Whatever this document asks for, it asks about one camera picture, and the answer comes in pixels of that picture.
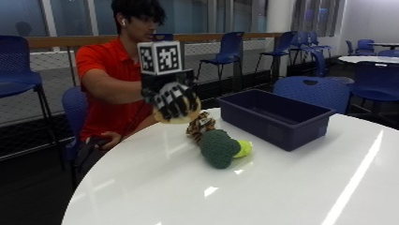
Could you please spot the tiger striped plush toy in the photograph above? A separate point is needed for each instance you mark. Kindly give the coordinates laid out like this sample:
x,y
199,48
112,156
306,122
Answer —
x,y
201,125

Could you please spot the the person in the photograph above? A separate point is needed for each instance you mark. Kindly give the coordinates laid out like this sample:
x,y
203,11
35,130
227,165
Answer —
x,y
106,68

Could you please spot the dark blue plastic bin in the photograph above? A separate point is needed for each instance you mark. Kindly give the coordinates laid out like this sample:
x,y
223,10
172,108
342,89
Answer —
x,y
274,117

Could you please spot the white round table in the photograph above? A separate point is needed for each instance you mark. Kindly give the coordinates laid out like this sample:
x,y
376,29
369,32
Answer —
x,y
369,59
385,44

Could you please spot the green broccoli plush toy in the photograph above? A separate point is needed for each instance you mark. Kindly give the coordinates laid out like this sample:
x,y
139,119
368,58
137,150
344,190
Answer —
x,y
220,149

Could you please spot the blue chair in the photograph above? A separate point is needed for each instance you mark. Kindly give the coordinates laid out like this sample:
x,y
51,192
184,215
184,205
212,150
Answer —
x,y
280,47
309,42
163,37
75,115
312,92
227,53
374,82
362,47
19,78

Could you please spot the tan round plush toy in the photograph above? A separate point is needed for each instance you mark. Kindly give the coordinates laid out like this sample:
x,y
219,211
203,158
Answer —
x,y
179,118

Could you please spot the white earbud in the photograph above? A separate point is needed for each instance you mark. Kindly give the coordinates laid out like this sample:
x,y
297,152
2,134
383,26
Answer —
x,y
123,22

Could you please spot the white cube with black markers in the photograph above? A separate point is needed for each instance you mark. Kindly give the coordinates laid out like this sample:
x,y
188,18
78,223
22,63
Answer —
x,y
160,57

